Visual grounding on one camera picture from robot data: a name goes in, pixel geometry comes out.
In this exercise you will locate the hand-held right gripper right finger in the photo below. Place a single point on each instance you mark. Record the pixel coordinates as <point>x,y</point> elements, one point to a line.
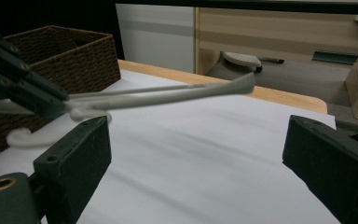
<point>329,165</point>

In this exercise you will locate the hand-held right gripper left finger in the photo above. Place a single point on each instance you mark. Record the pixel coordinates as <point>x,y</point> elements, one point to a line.
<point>74,168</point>

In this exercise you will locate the brown woven basket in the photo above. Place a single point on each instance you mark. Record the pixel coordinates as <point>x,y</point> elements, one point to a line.
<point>74,68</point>

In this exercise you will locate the grey plastic clothes hanger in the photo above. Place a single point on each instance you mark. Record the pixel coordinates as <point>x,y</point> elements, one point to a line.
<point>167,95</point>

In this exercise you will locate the green flat bar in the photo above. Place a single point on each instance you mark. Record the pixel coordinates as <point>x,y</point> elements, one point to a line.
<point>335,57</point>

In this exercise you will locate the white table cover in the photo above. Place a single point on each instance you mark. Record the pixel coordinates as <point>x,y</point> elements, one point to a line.
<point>183,149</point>

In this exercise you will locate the white cabinet panel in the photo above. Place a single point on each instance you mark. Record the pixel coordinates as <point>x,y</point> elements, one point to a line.
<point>155,37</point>

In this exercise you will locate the grey chair base leg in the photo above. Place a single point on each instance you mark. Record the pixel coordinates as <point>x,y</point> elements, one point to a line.
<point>240,59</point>

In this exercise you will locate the light wooden cabinet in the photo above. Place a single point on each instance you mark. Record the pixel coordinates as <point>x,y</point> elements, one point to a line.
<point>276,34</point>

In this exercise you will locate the desk top with black edge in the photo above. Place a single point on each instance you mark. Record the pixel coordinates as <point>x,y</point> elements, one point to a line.
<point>245,6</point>

